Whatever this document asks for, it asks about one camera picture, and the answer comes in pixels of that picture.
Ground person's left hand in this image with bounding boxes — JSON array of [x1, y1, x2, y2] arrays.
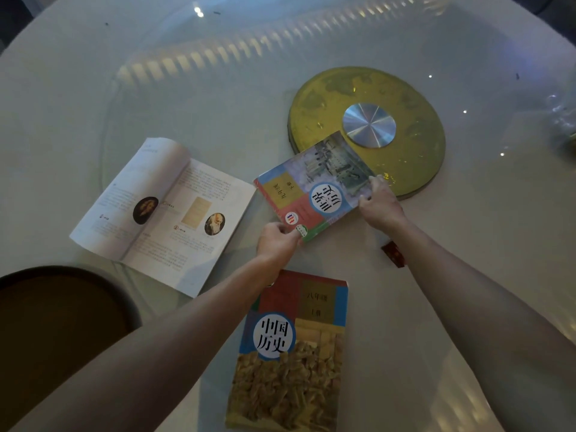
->
[[256, 222, 303, 270]]

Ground person's right forearm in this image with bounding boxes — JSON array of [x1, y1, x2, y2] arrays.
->
[[388, 219, 576, 432]]

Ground round glass turntable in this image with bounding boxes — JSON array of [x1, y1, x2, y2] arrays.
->
[[100, 0, 576, 306]]

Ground open white textbook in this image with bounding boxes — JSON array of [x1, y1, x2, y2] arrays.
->
[[69, 137, 257, 299]]

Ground textbook with building cover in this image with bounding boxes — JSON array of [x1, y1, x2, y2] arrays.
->
[[254, 130, 376, 242]]

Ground clear glass object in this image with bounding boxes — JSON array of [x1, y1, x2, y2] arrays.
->
[[542, 92, 576, 153]]

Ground small red packet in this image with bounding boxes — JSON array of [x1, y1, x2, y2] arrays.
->
[[381, 241, 407, 269]]

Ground textbook with terracotta cover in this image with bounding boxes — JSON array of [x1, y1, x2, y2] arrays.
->
[[225, 269, 349, 432]]

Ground person's left forearm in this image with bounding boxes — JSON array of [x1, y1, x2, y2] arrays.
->
[[9, 254, 282, 432]]

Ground person's right hand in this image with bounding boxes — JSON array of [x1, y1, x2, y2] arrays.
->
[[358, 175, 409, 230]]

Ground silver metal centre disc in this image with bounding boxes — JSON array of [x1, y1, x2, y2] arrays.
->
[[342, 102, 397, 149]]

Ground round gold turntable base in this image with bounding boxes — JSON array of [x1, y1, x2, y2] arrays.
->
[[287, 66, 446, 201]]

